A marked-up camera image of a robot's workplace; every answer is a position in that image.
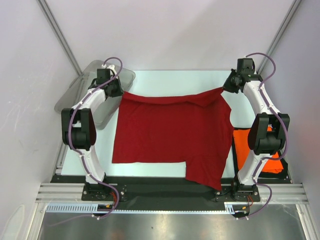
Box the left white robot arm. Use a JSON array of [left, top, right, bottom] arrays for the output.
[[61, 64, 123, 200]]

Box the white cable duct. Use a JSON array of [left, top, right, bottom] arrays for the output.
[[46, 203, 248, 215]]

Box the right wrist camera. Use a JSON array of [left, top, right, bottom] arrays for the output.
[[236, 58, 256, 75]]

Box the aluminium frame rail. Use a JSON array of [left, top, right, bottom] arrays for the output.
[[36, 183, 309, 205]]

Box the clear plastic bin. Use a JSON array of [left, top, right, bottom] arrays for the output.
[[54, 60, 136, 130]]

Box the red t shirt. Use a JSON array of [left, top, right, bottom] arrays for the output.
[[112, 88, 234, 190]]

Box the orange folded t shirt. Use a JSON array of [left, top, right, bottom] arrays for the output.
[[233, 128, 284, 174]]

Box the purple cable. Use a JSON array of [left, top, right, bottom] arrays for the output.
[[47, 56, 124, 226], [234, 51, 290, 221]]

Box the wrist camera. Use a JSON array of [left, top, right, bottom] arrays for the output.
[[96, 64, 117, 81], [236, 58, 256, 75]]

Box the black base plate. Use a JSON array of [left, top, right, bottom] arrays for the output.
[[49, 174, 293, 212]]

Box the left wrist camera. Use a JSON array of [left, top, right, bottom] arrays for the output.
[[96, 64, 117, 81]]

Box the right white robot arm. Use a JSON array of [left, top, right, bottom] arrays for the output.
[[223, 69, 290, 201]]

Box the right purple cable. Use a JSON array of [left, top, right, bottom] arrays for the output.
[[234, 51, 290, 221]]

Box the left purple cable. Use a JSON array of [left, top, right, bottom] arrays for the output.
[[47, 56, 124, 226]]

